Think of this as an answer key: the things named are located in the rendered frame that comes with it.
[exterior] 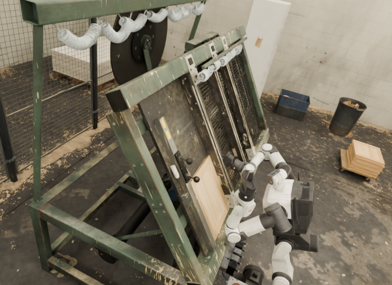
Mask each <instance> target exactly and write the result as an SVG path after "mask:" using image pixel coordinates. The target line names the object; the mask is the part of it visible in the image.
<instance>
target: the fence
mask: <svg viewBox="0 0 392 285"><path fill-rule="evenodd" d="M162 119H163V120H164V122H165V124H166V121H165V118H164V117H158V118H157V119H156V120H154V123H155V126H156V128H157V130H158V132H159V135H160V137H161V139H162V142H163V145H164V147H165V149H166V151H167V154H168V156H169V158H170V161H171V163H172V165H175V166H176V169H177V171H178V174H179V178H178V179H179V182H180V184H181V187H182V189H183V191H184V192H188V194H189V196H190V198H191V201H192V202H191V203H190V207H191V210H192V213H193V215H194V217H195V219H196V222H197V224H198V226H199V229H200V231H201V234H202V236H203V238H204V241H205V243H206V245H207V247H208V250H209V251H214V249H215V247H216V243H215V240H214V238H213V236H212V233H211V230H210V229H209V226H208V223H207V221H206V219H205V216H204V214H203V211H202V209H201V206H200V204H199V201H198V199H197V197H196V194H195V191H194V189H193V187H192V184H191V182H190V180H189V182H188V183H186V182H185V180H184V178H183V175H182V173H181V170H180V168H179V165H178V163H177V161H176V158H175V156H174V154H175V153H176V152H177V148H176V145H175V143H174V141H173V138H172V135H171V134H170V131H169V128H168V126H167V124H166V128H164V127H163V125H162V122H161V120H162ZM167 130H168V131H169V134H170V136H171V138H170V139H168V137H167V134H166V131H167Z"/></svg>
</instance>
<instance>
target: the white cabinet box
mask: <svg viewBox="0 0 392 285"><path fill-rule="evenodd" d="M290 7H291V3H290V2H285V1H280V0H254V2H253V5H252V9H251V13H250V17H249V20H248V24H247V29H246V35H244V37H247V40H245V41H244V46H245V48H246V53H247V56H248V60H249V63H250V67H251V71H252V73H253V77H254V81H255V85H256V88H257V92H258V95H259V98H260V97H261V94H262V92H263V89H264V85H265V82H266V79H267V76H268V73H269V70H270V67H271V64H272V61H273V58H274V55H275V52H276V49H277V46H278V43H279V39H280V37H281V34H282V30H283V28H284V24H285V21H286V18H287V15H288V12H289V9H290Z"/></svg>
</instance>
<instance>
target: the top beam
mask: <svg viewBox="0 0 392 285"><path fill-rule="evenodd" d="M244 35H246V31H245V28H244V25H243V26H240V27H237V28H235V29H233V30H231V31H229V32H227V33H225V34H223V35H221V36H219V37H217V38H215V39H213V40H211V41H209V42H207V43H204V44H202V45H200V46H198V47H196V48H194V49H192V50H190V51H188V52H186V53H184V54H182V55H180V56H178V57H176V58H174V59H172V60H170V61H168V62H166V63H164V64H162V65H160V66H158V67H156V68H154V69H152V70H150V71H148V72H146V73H144V74H142V75H140V76H138V77H136V78H134V79H132V80H130V81H128V82H126V83H124V84H122V85H120V86H118V87H116V88H114V89H112V90H110V91H108V92H106V97H107V100H108V102H109V104H110V106H111V108H112V110H113V112H114V113H116V112H120V111H123V110H128V109H130V108H132V107H134V106H135V105H137V104H138V103H140V102H141V101H143V100H144V99H146V98H148V97H149V96H150V95H152V94H154V93H155V92H157V91H158V90H160V89H162V88H163V87H165V86H166V85H168V84H169V83H171V82H173V81H174V80H176V79H177V78H179V77H180V76H182V75H184V74H185V73H186V72H188V71H189V69H188V67H187V64H186V61H185V58H184V57H186V56H188V55H190V54H192V57H193V60H194V62H195V65H196V66H198V65H199V64H200V63H202V62H204V61H205V60H207V59H208V58H210V57H212V55H211V52H210V49H209V46H208V45H209V44H211V43H214V46H215V49H216V52H217V53H218V52H220V51H221V50H223V49H224V48H223V44H222V41H221V38H222V37H224V36H225V38H226V41H227V44H228V46H229V45H230V44H232V43H234V42H235V41H236V40H238V39H240V38H241V37H243V36H244Z"/></svg>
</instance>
